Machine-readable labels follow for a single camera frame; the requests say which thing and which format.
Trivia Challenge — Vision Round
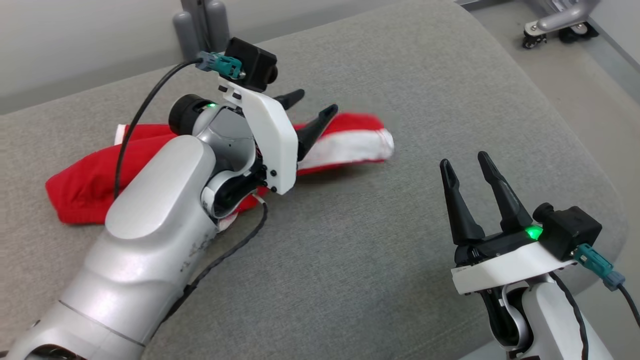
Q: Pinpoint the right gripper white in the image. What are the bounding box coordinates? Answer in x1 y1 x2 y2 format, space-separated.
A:
439 151 592 295

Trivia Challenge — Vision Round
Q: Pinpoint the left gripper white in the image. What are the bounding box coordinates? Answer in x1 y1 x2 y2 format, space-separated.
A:
218 75 339 196

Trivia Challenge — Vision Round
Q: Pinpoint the red shorts white trim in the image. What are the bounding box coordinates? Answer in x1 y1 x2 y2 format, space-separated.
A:
45 112 396 226

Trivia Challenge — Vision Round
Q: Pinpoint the black caster wheel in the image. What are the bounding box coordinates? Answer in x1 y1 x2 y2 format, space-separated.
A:
522 31 547 50
559 22 599 44

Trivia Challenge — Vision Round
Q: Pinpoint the left camera cable teal connector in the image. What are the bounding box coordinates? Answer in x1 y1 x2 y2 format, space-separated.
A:
114 51 244 200

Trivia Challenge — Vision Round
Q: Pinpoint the camera cable teal connector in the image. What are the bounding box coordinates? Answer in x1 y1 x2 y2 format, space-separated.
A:
572 244 640 328
114 51 244 200

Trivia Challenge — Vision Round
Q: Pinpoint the right camera cable teal connector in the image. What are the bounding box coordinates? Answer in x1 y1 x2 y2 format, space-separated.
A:
572 244 640 328

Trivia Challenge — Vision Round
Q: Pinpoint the grey rounded post foot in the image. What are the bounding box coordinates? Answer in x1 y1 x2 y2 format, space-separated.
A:
172 11 201 62
207 0 231 52

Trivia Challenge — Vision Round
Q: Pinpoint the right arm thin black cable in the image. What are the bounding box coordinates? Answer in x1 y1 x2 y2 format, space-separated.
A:
549 271 592 360

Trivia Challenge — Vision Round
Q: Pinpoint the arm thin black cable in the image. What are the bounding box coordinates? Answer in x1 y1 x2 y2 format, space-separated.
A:
549 271 592 360
145 195 269 336

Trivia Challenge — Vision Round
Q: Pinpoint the grey partition post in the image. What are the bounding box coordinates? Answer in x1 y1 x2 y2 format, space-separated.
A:
180 0 216 56

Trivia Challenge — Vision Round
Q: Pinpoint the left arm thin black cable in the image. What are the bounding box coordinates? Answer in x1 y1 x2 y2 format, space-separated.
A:
145 195 269 336

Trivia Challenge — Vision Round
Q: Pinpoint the grey metal frame leg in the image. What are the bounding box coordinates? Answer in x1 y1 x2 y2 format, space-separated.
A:
522 0 601 36

